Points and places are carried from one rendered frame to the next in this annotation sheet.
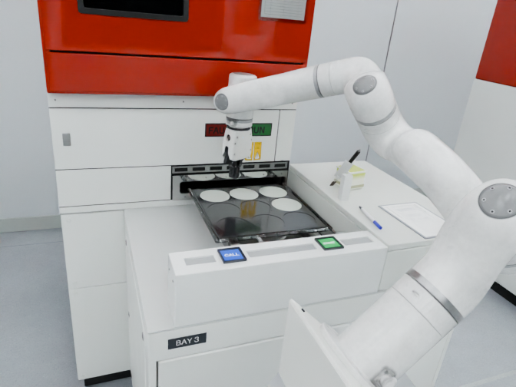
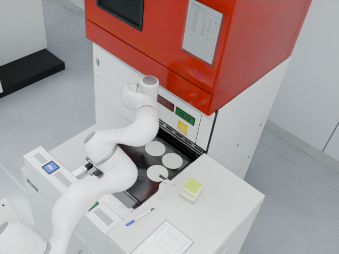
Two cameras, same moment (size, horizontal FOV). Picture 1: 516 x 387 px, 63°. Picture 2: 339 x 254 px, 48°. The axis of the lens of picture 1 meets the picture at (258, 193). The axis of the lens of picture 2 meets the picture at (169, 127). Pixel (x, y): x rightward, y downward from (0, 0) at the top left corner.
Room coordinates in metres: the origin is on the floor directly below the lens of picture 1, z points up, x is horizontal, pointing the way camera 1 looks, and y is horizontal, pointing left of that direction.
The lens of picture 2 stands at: (0.72, -1.10, 2.29)
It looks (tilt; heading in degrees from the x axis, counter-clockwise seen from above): 43 degrees down; 59
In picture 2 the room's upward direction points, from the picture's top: 8 degrees clockwise
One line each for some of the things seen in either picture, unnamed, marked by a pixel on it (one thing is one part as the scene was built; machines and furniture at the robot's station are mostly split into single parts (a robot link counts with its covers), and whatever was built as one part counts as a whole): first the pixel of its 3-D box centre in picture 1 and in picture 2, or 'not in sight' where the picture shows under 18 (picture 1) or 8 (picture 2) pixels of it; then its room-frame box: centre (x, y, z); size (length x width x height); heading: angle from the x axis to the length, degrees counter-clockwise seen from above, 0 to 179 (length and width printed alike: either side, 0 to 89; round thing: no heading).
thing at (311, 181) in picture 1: (370, 212); (188, 223); (1.32, -0.39, 0.89); 0.62 x 0.35 x 0.14; 23
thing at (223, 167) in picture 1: (232, 167); (169, 128); (1.45, 0.10, 0.96); 0.44 x 0.01 x 0.02; 113
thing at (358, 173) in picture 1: (349, 176); (191, 190); (1.35, -0.31, 1.00); 0.07 x 0.07 x 0.07; 31
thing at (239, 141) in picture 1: (236, 140); not in sight; (1.30, 0.08, 1.10); 0.10 x 0.07 x 0.11; 146
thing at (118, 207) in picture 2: not in sight; (101, 197); (1.02, -0.12, 0.87); 0.36 x 0.08 x 0.03; 113
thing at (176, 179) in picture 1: (231, 183); (167, 137); (1.44, 0.10, 0.89); 0.44 x 0.02 x 0.10; 113
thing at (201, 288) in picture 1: (280, 273); (70, 195); (0.90, -0.08, 0.89); 0.55 x 0.09 x 0.14; 113
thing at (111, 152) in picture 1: (183, 151); (146, 101); (1.39, 0.27, 1.02); 0.82 x 0.03 x 0.40; 113
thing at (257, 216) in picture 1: (255, 207); (140, 160); (1.26, 0.00, 0.90); 0.34 x 0.34 x 0.01; 23
